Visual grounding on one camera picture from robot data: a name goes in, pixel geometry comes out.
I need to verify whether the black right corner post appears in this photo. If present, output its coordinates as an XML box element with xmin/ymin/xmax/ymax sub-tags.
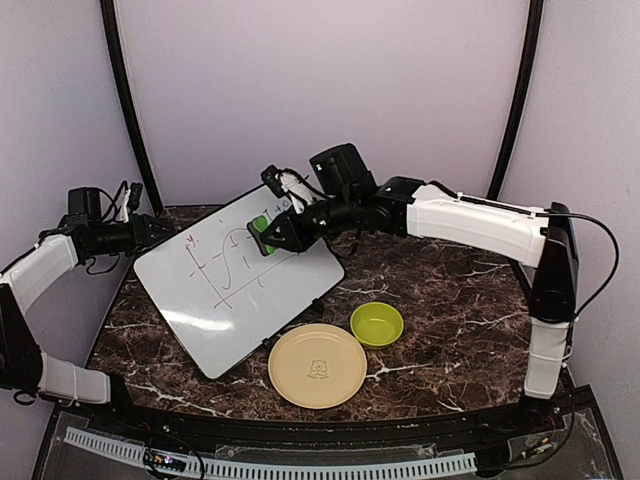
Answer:
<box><xmin>486</xmin><ymin>0</ymin><xmax>544</xmax><ymax>200</ymax></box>

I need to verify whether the black curved front rail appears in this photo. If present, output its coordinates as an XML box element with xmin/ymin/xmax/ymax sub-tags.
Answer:
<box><xmin>84</xmin><ymin>367</ymin><xmax>596</xmax><ymax>454</ymax></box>

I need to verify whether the wrist camera with cables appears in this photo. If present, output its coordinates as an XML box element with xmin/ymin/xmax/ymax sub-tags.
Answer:
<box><xmin>260</xmin><ymin>165</ymin><xmax>321</xmax><ymax>214</ymax></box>
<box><xmin>101</xmin><ymin>180</ymin><xmax>143</xmax><ymax>223</ymax></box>

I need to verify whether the white whiteboard with black frame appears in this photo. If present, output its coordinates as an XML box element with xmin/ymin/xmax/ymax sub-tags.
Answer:
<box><xmin>134</xmin><ymin>186</ymin><xmax>345</xmax><ymax>379</ymax></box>

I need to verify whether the right wrist camera with cables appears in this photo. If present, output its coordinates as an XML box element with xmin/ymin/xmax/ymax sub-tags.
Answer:
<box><xmin>260</xmin><ymin>165</ymin><xmax>321</xmax><ymax>214</ymax></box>

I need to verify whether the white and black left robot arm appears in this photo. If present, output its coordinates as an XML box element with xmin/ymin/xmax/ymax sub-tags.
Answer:
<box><xmin>1</xmin><ymin>181</ymin><xmax>173</xmax><ymax>436</ymax></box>

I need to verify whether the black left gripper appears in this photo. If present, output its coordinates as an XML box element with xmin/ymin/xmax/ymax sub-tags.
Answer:
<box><xmin>91</xmin><ymin>213</ymin><xmax>175</xmax><ymax>257</ymax></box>

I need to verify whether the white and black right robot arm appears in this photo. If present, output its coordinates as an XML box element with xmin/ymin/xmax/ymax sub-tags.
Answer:
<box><xmin>254</xmin><ymin>143</ymin><xmax>579</xmax><ymax>434</ymax></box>

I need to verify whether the black left corner post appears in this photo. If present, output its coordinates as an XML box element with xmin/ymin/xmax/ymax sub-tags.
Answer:
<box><xmin>99</xmin><ymin>0</ymin><xmax>164</xmax><ymax>215</ymax></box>

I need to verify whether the black corner post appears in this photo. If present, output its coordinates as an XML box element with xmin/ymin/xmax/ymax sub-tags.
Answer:
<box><xmin>486</xmin><ymin>0</ymin><xmax>544</xmax><ymax>200</ymax></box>
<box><xmin>99</xmin><ymin>0</ymin><xmax>164</xmax><ymax>215</ymax></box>

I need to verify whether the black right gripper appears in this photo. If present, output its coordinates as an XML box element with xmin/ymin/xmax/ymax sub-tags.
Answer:
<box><xmin>260</xmin><ymin>190</ymin><xmax>359</xmax><ymax>252</ymax></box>

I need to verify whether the beige round plate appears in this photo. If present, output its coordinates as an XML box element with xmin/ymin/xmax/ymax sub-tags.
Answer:
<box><xmin>268</xmin><ymin>324</ymin><xmax>368</xmax><ymax>410</ymax></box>

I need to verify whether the green bone-shaped eraser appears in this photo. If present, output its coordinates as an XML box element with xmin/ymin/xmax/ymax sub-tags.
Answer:
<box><xmin>246</xmin><ymin>216</ymin><xmax>281</xmax><ymax>259</ymax></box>

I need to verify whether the left wrist camera with cables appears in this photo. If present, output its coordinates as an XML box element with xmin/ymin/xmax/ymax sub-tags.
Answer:
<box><xmin>101</xmin><ymin>180</ymin><xmax>143</xmax><ymax>223</ymax></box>

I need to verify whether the green bowl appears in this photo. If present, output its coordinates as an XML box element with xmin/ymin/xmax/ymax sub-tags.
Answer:
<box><xmin>350</xmin><ymin>302</ymin><xmax>404</xmax><ymax>349</ymax></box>

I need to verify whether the white slotted cable duct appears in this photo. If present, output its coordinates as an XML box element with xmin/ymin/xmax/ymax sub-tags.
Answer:
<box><xmin>63</xmin><ymin>427</ymin><xmax>477</xmax><ymax>479</ymax></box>

